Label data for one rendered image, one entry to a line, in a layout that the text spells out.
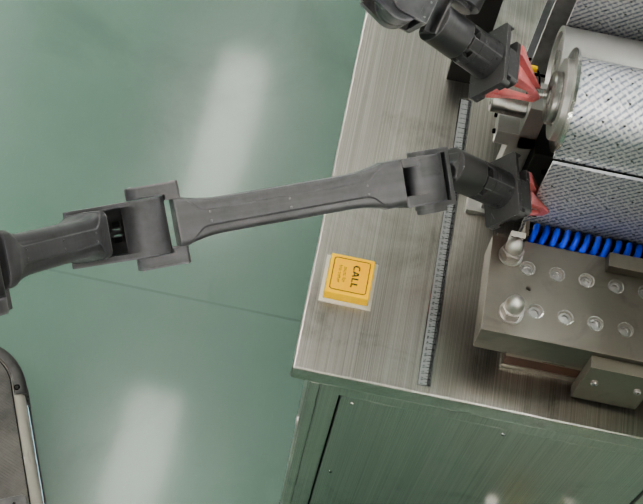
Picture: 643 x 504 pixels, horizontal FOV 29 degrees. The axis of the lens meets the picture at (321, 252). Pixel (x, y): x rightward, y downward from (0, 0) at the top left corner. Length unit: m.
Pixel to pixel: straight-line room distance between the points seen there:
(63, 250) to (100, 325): 1.43
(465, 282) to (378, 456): 0.37
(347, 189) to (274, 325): 1.28
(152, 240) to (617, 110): 0.64
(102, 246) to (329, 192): 0.30
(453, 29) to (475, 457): 0.77
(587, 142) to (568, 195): 0.13
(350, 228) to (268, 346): 0.93
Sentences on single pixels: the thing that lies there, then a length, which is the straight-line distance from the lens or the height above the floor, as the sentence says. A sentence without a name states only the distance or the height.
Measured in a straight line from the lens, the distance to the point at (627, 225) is 1.91.
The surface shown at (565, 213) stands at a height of 1.07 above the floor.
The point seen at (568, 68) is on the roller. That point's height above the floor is 1.31.
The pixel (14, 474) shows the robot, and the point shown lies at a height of 0.24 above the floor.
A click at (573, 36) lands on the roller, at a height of 1.23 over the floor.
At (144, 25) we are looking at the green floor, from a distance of 3.38.
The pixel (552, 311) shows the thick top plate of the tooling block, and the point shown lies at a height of 1.03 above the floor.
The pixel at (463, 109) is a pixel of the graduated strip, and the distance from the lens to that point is 2.17.
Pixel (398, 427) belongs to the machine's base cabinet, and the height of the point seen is 0.74.
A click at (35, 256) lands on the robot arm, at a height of 1.39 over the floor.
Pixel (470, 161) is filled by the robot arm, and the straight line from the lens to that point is 1.75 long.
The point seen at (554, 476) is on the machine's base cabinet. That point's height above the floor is 0.67.
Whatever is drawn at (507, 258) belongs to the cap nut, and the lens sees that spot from 1.86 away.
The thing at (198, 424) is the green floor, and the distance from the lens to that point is 2.81.
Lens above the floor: 2.62
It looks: 61 degrees down
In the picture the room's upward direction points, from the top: 11 degrees clockwise
